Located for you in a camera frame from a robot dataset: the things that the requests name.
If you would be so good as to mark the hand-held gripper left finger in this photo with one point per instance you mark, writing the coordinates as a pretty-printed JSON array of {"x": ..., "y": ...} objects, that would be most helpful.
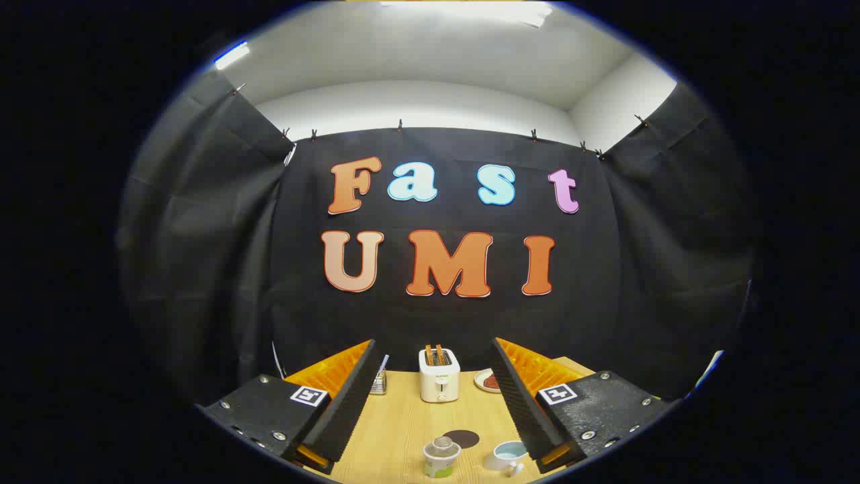
[{"x": 349, "y": 403}]

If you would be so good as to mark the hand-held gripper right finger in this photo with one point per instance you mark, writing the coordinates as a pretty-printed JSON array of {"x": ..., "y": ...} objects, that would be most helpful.
[{"x": 521, "y": 403}]

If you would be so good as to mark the white cup with blue inside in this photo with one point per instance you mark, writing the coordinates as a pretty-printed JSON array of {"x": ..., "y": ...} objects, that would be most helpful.
[{"x": 502, "y": 458}]

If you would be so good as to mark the dark brown round coaster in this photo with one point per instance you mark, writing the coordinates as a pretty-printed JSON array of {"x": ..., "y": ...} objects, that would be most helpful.
[{"x": 467, "y": 438}]

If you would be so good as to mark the clear plastic juice bottle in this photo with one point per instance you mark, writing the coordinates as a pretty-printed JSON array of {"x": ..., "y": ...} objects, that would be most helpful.
[{"x": 441, "y": 460}]

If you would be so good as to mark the brown meat piece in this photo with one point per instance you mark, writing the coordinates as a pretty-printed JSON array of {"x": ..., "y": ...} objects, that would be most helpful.
[{"x": 491, "y": 382}]

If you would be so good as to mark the white round plate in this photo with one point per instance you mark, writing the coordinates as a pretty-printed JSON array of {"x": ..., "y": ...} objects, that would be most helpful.
[{"x": 480, "y": 381}]

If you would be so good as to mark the white straw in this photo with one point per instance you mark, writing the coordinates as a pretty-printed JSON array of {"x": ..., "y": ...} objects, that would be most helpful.
[{"x": 383, "y": 364}]

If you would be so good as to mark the wooden table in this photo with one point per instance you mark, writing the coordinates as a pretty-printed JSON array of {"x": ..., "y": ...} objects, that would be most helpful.
[{"x": 403, "y": 430}]

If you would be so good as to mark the white toaster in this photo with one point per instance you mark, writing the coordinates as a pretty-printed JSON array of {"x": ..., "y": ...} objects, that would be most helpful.
[{"x": 439, "y": 380}]

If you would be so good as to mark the black backdrop cloth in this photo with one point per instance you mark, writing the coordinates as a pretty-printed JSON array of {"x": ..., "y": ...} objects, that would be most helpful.
[{"x": 215, "y": 269}]

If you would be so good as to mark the ceiling light strip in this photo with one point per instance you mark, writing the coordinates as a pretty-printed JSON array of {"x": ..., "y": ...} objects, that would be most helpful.
[
  {"x": 470, "y": 10},
  {"x": 232, "y": 56}
]

